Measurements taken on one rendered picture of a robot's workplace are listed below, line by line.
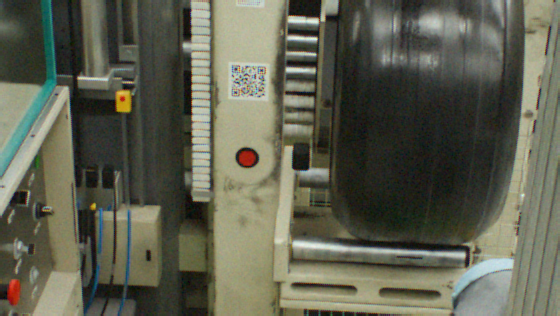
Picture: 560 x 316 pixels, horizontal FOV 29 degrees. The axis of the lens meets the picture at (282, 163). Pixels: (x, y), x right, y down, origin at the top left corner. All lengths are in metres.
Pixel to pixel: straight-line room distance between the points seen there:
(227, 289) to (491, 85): 0.74
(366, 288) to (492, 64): 0.54
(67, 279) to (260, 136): 0.44
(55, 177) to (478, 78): 0.75
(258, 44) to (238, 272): 0.50
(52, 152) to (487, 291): 0.82
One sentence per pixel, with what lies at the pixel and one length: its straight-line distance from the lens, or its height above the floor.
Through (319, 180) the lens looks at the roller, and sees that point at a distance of 2.31.
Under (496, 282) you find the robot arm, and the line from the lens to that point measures 1.49.
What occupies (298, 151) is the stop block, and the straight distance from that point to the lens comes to 2.24.
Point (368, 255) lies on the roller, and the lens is 2.07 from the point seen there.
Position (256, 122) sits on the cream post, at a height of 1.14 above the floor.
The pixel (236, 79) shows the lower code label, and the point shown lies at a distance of 1.99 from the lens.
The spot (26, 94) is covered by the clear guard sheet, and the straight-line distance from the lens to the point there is 1.71.
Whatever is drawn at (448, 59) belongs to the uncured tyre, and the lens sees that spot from 1.79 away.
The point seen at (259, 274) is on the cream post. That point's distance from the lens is 2.19.
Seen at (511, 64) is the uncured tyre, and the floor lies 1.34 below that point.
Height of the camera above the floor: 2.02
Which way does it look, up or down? 28 degrees down
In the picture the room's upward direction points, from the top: 2 degrees clockwise
